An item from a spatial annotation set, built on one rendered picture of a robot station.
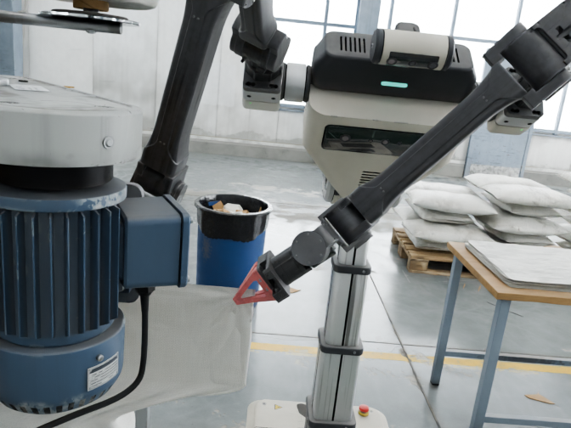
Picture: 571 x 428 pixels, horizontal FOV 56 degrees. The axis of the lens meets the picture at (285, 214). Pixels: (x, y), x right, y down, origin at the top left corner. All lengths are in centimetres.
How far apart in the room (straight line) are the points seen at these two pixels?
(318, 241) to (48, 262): 43
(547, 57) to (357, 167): 64
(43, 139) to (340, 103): 85
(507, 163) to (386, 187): 890
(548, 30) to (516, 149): 892
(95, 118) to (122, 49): 869
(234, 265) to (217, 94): 600
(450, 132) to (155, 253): 49
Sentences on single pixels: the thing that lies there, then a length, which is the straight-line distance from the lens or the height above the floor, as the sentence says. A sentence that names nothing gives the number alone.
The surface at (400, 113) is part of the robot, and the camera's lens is 128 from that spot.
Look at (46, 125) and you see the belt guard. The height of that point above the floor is 140.
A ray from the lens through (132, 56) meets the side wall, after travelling 918.
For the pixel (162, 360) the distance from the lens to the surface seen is 106.
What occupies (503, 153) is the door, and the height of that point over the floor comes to 47.
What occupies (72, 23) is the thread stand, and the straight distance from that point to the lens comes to 76.
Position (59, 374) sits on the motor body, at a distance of 63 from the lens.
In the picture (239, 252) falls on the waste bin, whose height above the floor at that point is 41.
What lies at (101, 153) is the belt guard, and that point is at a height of 138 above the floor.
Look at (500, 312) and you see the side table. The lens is 224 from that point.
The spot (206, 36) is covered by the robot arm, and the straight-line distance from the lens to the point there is 79.
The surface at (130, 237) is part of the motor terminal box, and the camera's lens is 61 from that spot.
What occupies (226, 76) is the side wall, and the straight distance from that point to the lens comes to 893.
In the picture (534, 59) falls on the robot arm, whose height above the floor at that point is 152.
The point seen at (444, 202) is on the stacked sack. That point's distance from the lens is 435.
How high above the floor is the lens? 147
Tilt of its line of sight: 15 degrees down
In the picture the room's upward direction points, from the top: 6 degrees clockwise
